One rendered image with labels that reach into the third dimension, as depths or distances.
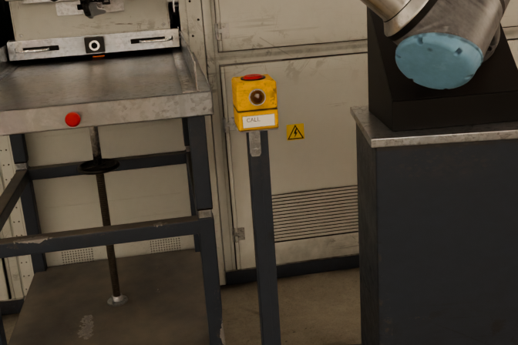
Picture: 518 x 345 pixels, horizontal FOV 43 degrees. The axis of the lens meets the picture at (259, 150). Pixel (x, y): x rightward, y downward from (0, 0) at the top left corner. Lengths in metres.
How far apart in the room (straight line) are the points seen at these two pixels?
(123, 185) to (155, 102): 0.81
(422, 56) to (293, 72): 1.01
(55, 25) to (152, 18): 0.31
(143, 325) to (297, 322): 0.53
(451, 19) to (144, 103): 0.69
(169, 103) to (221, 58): 0.71
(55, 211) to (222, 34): 0.81
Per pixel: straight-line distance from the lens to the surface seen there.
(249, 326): 2.18
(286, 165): 2.28
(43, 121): 1.53
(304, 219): 2.37
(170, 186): 2.27
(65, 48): 2.22
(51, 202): 2.31
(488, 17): 1.30
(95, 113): 1.51
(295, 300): 2.31
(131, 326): 1.92
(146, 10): 2.20
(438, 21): 1.24
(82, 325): 1.97
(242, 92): 1.28
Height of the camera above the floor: 1.13
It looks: 16 degrees down
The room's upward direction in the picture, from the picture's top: 4 degrees counter-clockwise
